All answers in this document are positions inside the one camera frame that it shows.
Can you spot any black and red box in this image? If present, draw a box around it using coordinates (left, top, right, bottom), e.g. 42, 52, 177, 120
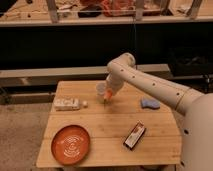
123, 122, 146, 150

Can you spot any blue sponge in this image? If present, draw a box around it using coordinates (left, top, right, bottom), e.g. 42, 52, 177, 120
140, 98, 160, 110

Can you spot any grey metal bench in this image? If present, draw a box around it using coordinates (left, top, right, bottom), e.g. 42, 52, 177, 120
0, 63, 171, 105

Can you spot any white ceramic cup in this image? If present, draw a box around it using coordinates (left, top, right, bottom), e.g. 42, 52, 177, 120
96, 82, 106, 103

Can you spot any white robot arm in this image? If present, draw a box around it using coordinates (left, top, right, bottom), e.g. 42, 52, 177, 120
105, 53, 213, 171

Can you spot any orange plate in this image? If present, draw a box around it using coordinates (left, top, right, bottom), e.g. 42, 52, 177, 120
51, 125, 90, 165

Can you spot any white plastic bottle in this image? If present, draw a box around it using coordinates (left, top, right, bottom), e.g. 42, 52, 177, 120
53, 98, 88, 111

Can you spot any wooden folding table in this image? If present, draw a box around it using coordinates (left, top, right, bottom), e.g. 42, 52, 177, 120
36, 81, 182, 168

